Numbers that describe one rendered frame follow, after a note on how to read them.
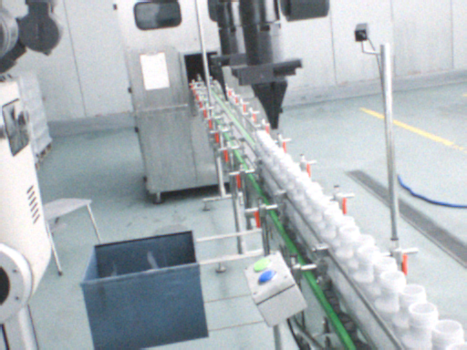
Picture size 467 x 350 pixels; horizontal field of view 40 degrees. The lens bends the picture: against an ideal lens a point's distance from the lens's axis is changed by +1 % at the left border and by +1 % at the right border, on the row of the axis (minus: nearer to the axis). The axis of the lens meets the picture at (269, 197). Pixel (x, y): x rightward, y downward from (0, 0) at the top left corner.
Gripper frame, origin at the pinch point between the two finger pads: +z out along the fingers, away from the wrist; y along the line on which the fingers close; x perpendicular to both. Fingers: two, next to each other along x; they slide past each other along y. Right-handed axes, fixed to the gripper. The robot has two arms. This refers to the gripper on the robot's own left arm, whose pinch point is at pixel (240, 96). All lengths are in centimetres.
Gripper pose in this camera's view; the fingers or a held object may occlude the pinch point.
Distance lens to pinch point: 143.5
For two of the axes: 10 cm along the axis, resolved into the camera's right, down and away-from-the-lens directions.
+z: 1.3, 9.5, 2.8
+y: -9.8, 1.7, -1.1
